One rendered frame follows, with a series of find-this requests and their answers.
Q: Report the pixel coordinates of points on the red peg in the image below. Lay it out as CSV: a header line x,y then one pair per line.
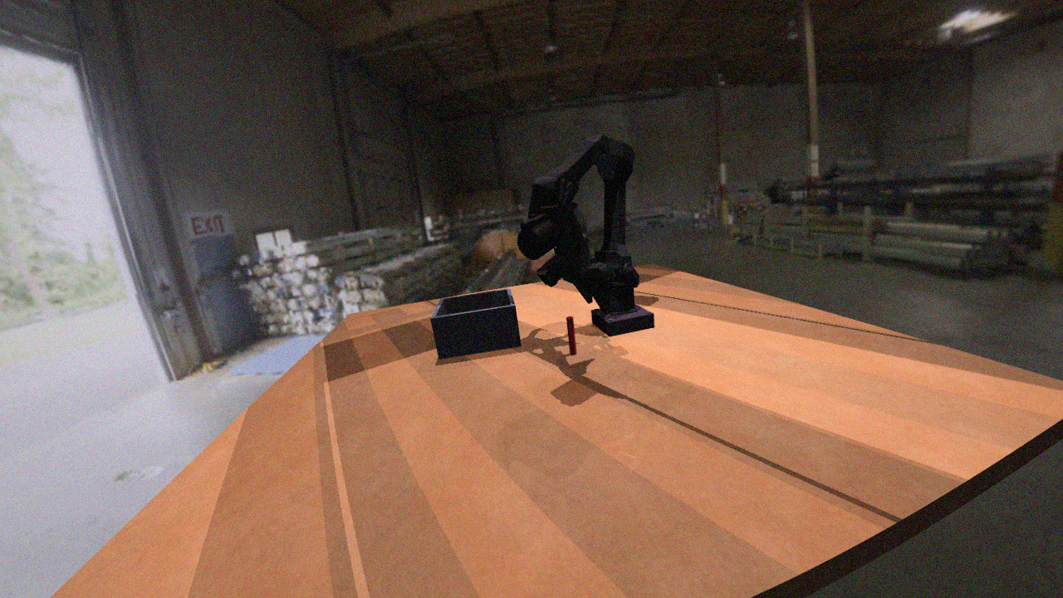
x,y
571,335

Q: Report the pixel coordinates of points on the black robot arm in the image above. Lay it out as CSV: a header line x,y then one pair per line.
x,y
550,226

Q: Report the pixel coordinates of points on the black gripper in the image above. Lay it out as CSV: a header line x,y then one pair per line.
x,y
590,280

